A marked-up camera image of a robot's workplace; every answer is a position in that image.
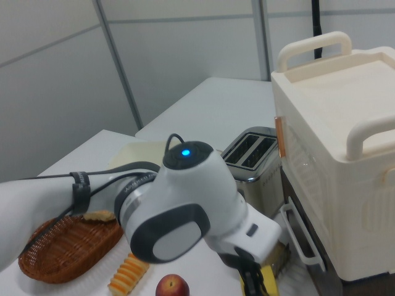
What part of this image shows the cream toy cabinet with handles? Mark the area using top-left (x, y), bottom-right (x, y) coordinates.
top-left (270, 30), bottom-right (395, 283)

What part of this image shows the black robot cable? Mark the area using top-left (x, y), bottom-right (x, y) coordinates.
top-left (23, 133), bottom-right (186, 251)

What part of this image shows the yellow cube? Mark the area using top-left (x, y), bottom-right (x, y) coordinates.
top-left (239, 265), bottom-right (278, 296)

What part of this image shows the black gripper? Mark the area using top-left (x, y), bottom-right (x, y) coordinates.
top-left (222, 246), bottom-right (269, 296)

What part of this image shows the red apple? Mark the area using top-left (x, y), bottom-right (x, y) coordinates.
top-left (155, 273), bottom-right (191, 296)

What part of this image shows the brown wicker basket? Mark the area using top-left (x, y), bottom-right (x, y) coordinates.
top-left (17, 212), bottom-right (124, 284)

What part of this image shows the bread piece in basket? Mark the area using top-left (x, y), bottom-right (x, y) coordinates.
top-left (83, 210), bottom-right (117, 223)

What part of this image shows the black vertical pole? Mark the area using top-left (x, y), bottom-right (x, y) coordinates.
top-left (310, 0), bottom-right (325, 59)

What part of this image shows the cream silver toaster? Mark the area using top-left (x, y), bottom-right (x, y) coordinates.
top-left (221, 126), bottom-right (283, 220)

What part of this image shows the orange striped bread roll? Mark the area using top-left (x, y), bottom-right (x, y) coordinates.
top-left (107, 252), bottom-right (149, 296)

